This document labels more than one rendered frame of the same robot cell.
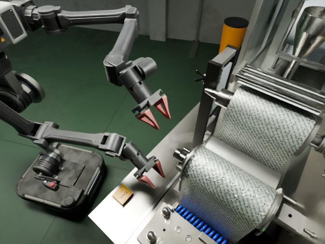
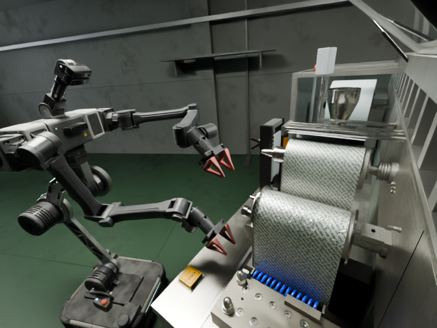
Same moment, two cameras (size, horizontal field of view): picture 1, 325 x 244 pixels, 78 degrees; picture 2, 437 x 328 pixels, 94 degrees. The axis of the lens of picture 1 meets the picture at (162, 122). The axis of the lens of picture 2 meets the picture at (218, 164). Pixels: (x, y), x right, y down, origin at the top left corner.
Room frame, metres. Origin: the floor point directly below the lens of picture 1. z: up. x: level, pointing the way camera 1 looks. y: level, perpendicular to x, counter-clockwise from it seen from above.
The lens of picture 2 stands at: (-0.19, 0.03, 1.68)
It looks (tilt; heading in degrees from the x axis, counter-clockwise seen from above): 26 degrees down; 0
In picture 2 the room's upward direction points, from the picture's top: 5 degrees counter-clockwise
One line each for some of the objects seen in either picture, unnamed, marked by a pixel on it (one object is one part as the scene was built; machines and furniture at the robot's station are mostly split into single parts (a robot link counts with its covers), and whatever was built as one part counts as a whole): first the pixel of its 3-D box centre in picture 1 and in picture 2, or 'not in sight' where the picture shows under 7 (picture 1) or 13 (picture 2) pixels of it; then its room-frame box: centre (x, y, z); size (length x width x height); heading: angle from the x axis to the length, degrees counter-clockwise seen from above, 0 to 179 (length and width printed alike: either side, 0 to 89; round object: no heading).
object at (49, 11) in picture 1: (90, 20); (158, 117); (0.96, 0.33, 1.45); 0.45 x 0.14 x 0.10; 98
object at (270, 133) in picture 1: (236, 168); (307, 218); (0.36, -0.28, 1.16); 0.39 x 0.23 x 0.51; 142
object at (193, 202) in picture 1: (208, 214); (289, 267); (0.21, -0.16, 1.11); 0.23 x 0.01 x 0.18; 52
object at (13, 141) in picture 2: not in sight; (26, 153); (0.52, 0.73, 1.45); 0.09 x 0.08 x 0.12; 165
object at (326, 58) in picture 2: not in sight; (324, 61); (0.75, -0.46, 1.66); 0.07 x 0.07 x 0.10; 39
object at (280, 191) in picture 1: (268, 211); (350, 237); (0.18, -0.30, 1.25); 0.15 x 0.01 x 0.15; 142
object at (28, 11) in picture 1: (36, 16); (115, 119); (1.01, 0.60, 1.45); 0.09 x 0.08 x 0.12; 165
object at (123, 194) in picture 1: (123, 194); (190, 276); (0.36, 0.18, 0.91); 0.07 x 0.07 x 0.02; 52
